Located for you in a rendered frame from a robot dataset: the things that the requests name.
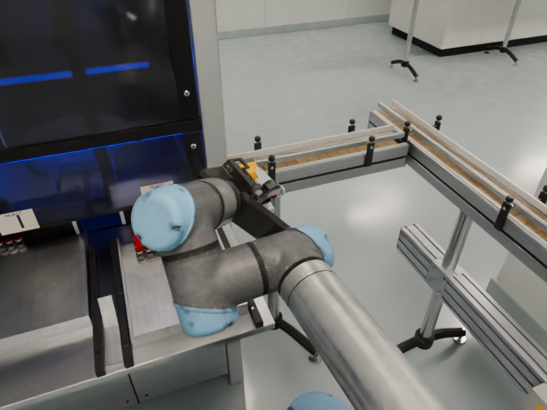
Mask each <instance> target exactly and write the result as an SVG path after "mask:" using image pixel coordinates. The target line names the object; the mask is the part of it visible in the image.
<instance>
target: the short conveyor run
mask: <svg viewBox="0 0 547 410"><path fill-rule="evenodd" d="M355 122H356V121H355V120H354V119H350V120H349V123H350V124H351V125H349V126H348V132H347V133H343V134H339V135H334V136H329V137H321V138H317V139H313V140H308V141H303V142H296V143H291V144H286V145H282V146H274V147H270V148H265V149H261V142H260V136H255V141H256V143H254V150H253V151H248V152H243V153H239V154H235V155H227V160H228V159H237V158H243V159H251V158H253V159H254V160H255V162H256V164H257V166H258V168H260V169H262V170H263V171H264V172H265V173H266V174H267V175H268V176H269V177H270V178H271V179H272V180H275V181H277V182H278V184H279V185H281V186H283V187H284V188H285V193H287V192H292V191H295V190H302V189H306V188H309V187H314V186H317V185H324V184H328V183H331V182H336V181H342V180H346V179H350V178H354V177H360V176H364V175H368V174H372V173H376V172H382V171H387V170H390V169H393V168H400V167H405V164H406V160H407V156H408V152H409V144H408V143H406V142H403V141H401V140H400V138H402V137H404V136H405V133H404V132H400V133H393V132H392V130H394V126H395V125H394V124H390V125H386V126H382V127H377V128H372V129H364V130H360V131H355V125H354V124H355Z"/></svg>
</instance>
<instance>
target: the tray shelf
mask: <svg viewBox="0 0 547 410"><path fill-rule="evenodd" d="M222 228H223V230H224V232H225V235H226V237H227V239H228V242H229V244H230V247H233V246H237V245H238V242H237V239H236V237H235V236H234V233H233V231H232V228H231V227H230V224H227V225H225V226H222ZM132 232H133V228H132V225H131V224H130V225H123V226H119V227H115V228H111V229H105V230H101V231H97V232H93V233H88V234H87V238H88V246H89V245H93V244H94V245H95V247H96V252H97V262H98V283H99V293H100V298H102V297H105V296H108V295H112V301H113V304H114V308H115V311H116V318H117V321H118V325H119V317H118V310H117V303H116V290H115V282H114V276H113V268H112V255H111V248H110V241H111V240H114V239H116V238H117V237H118V238H119V241H120V245H121V246H123V245H127V244H131V243H133V235H132ZM116 241H117V239H116ZM254 301H255V303H256V306H257V308H258V310H259V312H260V315H261V317H262V319H263V322H264V326H263V327H260V328H256V327H255V324H254V322H253V319H252V317H251V314H250V312H249V310H248V314H245V315H241V316H239V317H238V320H237V321H236V322H235V323H234V324H233V325H232V326H230V327H228V328H226V329H225V330H223V331H221V332H219V333H217V334H212V335H208V336H204V337H193V336H190V335H188V334H186V333H182V334H177V335H174V336H171V337H168V338H163V339H161V340H158V341H154V342H150V343H147V344H144V345H141V346H138V347H133V344H132V342H131V345H132V351H133V362H134V366H133V367H132V368H128V369H126V368H125V365H124V359H123V352H122V359H123V362H120V363H118V364H113V365H110V366H107V348H106V339H105V330H104V325H103V345H104V355H105V365H106V375H105V376H102V377H97V376H96V374H95V369H94V341H93V326H88V327H85V328H82V329H77V330H73V331H71V332H67V333H64V334H59V335H56V336H53V337H49V338H44V339H42V340H38V341H35V342H30V343H27V344H24V345H20V346H17V347H12V348H9V349H6V350H3V351H0V410H16V409H18V408H23V407H26V406H29V405H31V404H35V403H39V402H41V401H44V400H47V399H52V398H54V397H57V396H60V395H65V394H67V393H70V392H73V391H75V390H80V389H83V388H86V387H88V386H93V385H96V384H99V383H101V382H106V381H109V380H112V379H114V378H117V377H122V376H124V375H127V374H130V373H135V372H137V371H140V370H143V369H148V368H150V367H153V366H156V365H158V364H163V363H166V362H169V361H171V360H176V359H179V358H182V357H184V356H187V355H192V354H194V353H197V352H200V351H205V350H207V349H210V348H213V347H218V346H220V345H223V344H226V343H228V342H233V341H236V340H239V339H241V338H246V337H249V336H252V335H254V334H258V333H262V332H265V331H267V330H270V329H274V328H275V322H274V319H273V317H272V315H271V313H270V311H269V309H268V306H267V304H266V302H265V300H264V298H263V296H261V297H259V298H256V299H254ZM102 324H103V319H102ZM119 331H120V325H119Z"/></svg>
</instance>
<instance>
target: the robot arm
mask: <svg viewBox="0 0 547 410"><path fill-rule="evenodd" d="M235 161H240V162H241V164H242V165H243V166H244V167H241V168H240V166H239V165H238V164H236V163H235ZM227 165H230V166H231V167H232V168H229V169H228V170H226V169H227V168H228V167H226V166H227ZM248 168H250V167H249V166H248V164H247V163H246V162H245V161H244V160H243V158H237V159H228V160H227V161H226V162H225V163H224V164H223V165H222V166H220V167H215V168H205V169H203V170H202V171H201V172H200V173H199V174H198V176H197V177H196V178H195V179H194V180H193V181H189V182H184V183H180V184H167V185H163V186H161V187H159V188H156V189H153V190H149V191H147V192H146V193H144V194H142V195H141V196H140V197H139V198H138V199H137V201H136V202H135V204H134V205H133V209H132V213H131V225H132V228H133V232H134V234H135V236H136V237H138V239H139V240H140V241H141V244H143V245H144V246H145V247H147V248H149V249H151V250H153V251H158V252H159V254H160V257H161V259H162V262H163V266H164V271H165V273H166V277H167V279H168V284H169V288H170V290H171V294H172V297H173V306H174V307H175V308H176V311H177V315H178V318H179V321H180V323H181V326H182V330H183V331H184V332H185V333H186V334H188V335H190V336H193V337H204V336H208V335H212V334H217V333H219V332H221V331H223V330H225V329H226V328H228V327H230V326H232V325H233V324H234V323H235V322H236V321H237V320H238V306H237V305H239V304H241V303H246V302H247V301H250V300H253V299H256V298H259V297H261V296H263V295H266V294H270V293H273V292H274V291H277V292H278V293H279V295H280V296H281V297H282V300H284V302H285V303H286V305H287V306H288V307H289V309H290V310H291V312H292V314H293V316H294V317H295V319H296V320H297V321H298V323H299V324H300V326H301V328H302V330H303V331H304V332H305V334H306V335H307V337H308V338H309V340H310V342H311V343H312V344H313V346H314V348H315V349H316V351H317V353H318V354H319V356H320V357H321V358H322V360H323V362H324V363H325V365H326V367H327V368H328V369H329V370H330V373H331V374H332V376H333V377H334V379H335V380H336V381H337V383H338V384H339V387H340V388H341V390H342V391H343V393H344V394H345V395H346V397H347V398H348V401H349V402H350V404H351V405H352V406H353V408H354V409H355V410H450V409H449V408H448V406H447V405H446V404H445V403H444V401H443V400H442V399H441V398H440V397H439V396H438V395H437V394H436V392H435V391H434V390H433V389H432V388H431V386H430V385H429V384H428V383H427V381H426V380H425V379H424V378H423V377H422V375H421V374H420V373H419V372H418V370H417V369H416V368H415V367H414V366H413V365H412V364H411V363H410V362H409V360H408V359H407V358H406V357H405V355H404V354H403V353H402V352H401V350H400V349H399V348H398V347H397V345H396V344H395V343H394V342H393V341H392V340H391V339H390V338H389V337H388V335H387V334H386V333H385V332H384V330H383V329H382V328H381V327H380V325H379V324H378V323H377V322H376V321H375V319H374V318H373V317H372V316H371V315H370V314H369V313H368V312H367V310H366V309H365V308H364V307H363V305H362V304H361V303H360V302H359V301H358V299H357V298H356V297H355V296H354V294H353V293H352V292H351V291H350V289H349V288H347V287H346V285H345V284H344V283H343V282H342V281H341V279H340V278H339V277H338V276H337V274H336V273H335V272H334V271H333V269H332V266H333V263H334V252H333V248H332V245H331V243H330V241H328V239H327V236H326V233H325V232H324V231H323V230H322V229H321V228H320V227H319V226H317V225H314V224H308V225H302V226H299V227H291V226H289V225H288V224H286V223H285V222H284V221H283V220H281V219H280V218H278V217H277V216H275V215H274V214H273V213H272V212H271V211H269V210H268V209H267V208H266V207H265V205H266V204H268V203H269V202H270V196H274V195H275V194H279V192H280V189H281V186H280V185H279V184H278V182H277V181H275V180H272V179H271V178H270V177H269V176H268V175H267V174H266V173H265V172H264V171H263V170H262V169H260V168H258V167H256V168H255V171H256V174H257V176H258V178H256V179H255V180H253V179H252V176H251V175H250V174H249V173H248V172H247V170H245V169H248ZM231 221H232V222H233V223H235V224H236V225H237V226H238V227H240V228H241V229H243V230H244V231H246V232H247V233H249V234H250V235H252V236H253V237H254V238H255V239H256V240H254V241H250V242H246V243H243V244H240V245H237V246H233V247H231V248H227V249H224V250H222V251H221V248H220V245H219V242H218V240H217V236H216V234H215V229H219V228H220V227H222V226H225V225H227V224H229V223H230V222H231ZM287 410H350V409H349V407H348V406H347V405H346V404H345V403H344V402H343V401H342V400H340V399H338V398H337V397H335V396H333V395H328V394H327V393H325V392H321V391H312V392H308V393H304V394H302V395H300V396H299V397H297V398H296V399H295V400H294V401H293V402H292V403H291V405H290V406H289V408H288V409H287Z"/></svg>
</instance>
